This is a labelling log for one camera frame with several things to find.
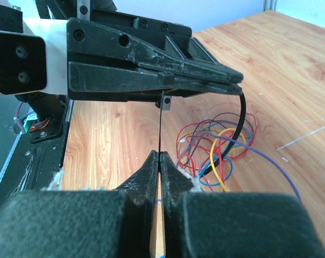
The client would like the long red wire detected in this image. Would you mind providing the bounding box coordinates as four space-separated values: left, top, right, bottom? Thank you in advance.
175 111 258 178

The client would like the black zip tie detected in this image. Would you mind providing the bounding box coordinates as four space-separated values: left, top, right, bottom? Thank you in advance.
157 71 248 175

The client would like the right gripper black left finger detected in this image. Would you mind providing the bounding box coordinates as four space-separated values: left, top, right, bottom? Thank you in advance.
0 151 158 257

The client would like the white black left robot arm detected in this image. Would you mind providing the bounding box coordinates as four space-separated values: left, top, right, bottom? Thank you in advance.
18 1 246 117

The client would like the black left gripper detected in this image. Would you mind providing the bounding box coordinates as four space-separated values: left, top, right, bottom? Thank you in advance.
67 1 244 102

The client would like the dark purple wire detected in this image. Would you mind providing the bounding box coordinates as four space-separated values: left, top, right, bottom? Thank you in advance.
178 112 302 201

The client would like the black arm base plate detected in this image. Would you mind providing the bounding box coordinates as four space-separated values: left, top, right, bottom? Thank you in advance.
0 100 74 206

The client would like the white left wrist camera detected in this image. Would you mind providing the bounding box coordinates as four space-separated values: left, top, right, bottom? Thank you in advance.
0 18 68 95

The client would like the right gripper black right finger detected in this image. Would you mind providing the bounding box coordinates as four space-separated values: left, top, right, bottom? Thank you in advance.
160 152 325 257

